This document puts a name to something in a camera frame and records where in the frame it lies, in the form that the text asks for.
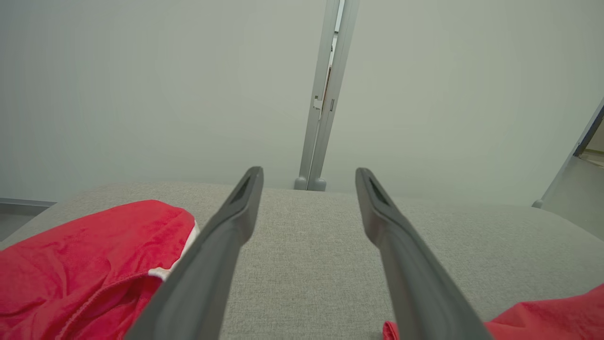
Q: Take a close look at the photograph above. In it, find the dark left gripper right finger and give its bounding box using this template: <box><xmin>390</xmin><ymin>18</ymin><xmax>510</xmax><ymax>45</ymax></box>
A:
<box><xmin>355</xmin><ymin>168</ymin><xmax>494</xmax><ymax>340</ymax></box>

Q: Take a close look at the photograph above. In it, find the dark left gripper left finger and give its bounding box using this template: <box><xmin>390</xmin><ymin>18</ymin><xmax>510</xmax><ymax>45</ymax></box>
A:
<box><xmin>124</xmin><ymin>166</ymin><xmax>264</xmax><ymax>340</ymax></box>

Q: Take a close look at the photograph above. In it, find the red shorts white stripe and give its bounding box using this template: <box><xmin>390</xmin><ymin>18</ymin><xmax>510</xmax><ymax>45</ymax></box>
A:
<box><xmin>0</xmin><ymin>200</ymin><xmax>200</xmax><ymax>340</ymax></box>

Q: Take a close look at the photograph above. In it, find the red white basketball jersey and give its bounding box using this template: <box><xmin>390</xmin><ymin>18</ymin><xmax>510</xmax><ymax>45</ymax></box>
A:
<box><xmin>382</xmin><ymin>283</ymin><xmax>604</xmax><ymax>340</ymax></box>

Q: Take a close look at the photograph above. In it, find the grey partition post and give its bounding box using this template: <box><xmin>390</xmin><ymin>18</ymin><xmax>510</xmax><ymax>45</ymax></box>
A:
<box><xmin>308</xmin><ymin>0</ymin><xmax>360</xmax><ymax>192</ymax></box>
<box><xmin>294</xmin><ymin>0</ymin><xmax>341</xmax><ymax>191</ymax></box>

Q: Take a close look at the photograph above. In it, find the grey wall skirting strip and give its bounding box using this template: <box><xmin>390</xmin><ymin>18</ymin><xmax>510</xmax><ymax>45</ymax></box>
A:
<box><xmin>0</xmin><ymin>197</ymin><xmax>57</xmax><ymax>217</ymax></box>

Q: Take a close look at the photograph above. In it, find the slanted grey partition frame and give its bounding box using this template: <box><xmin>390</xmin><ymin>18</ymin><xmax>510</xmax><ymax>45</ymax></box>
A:
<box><xmin>532</xmin><ymin>97</ymin><xmax>604</xmax><ymax>209</ymax></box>

